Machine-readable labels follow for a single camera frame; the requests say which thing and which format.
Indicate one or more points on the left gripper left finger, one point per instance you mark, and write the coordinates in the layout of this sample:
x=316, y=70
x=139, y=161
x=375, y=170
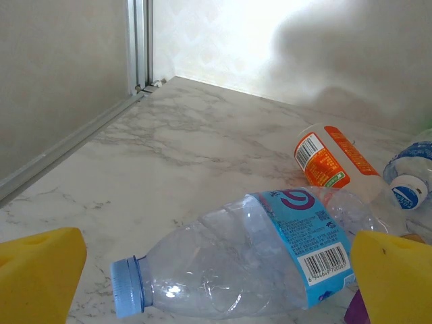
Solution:
x=37, y=276

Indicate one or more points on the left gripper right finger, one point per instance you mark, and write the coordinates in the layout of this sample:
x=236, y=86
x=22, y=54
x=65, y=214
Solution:
x=398, y=280

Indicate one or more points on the blue label bottle white cap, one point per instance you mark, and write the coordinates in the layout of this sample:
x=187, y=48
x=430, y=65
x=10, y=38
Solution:
x=408, y=189

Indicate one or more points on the white bottle orange label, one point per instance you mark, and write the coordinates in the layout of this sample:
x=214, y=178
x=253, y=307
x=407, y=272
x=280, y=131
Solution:
x=324, y=162

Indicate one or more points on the large clear bottle cyan label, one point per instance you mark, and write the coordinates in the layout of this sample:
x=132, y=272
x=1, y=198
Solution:
x=236, y=256

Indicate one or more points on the purple plastic item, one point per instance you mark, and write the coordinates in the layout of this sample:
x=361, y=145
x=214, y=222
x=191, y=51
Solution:
x=356, y=308

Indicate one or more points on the aluminium frame rail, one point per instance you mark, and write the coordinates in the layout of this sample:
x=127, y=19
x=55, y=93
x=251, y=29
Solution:
x=67, y=143

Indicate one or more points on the aluminium frame post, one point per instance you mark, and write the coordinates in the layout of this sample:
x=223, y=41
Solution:
x=139, y=44

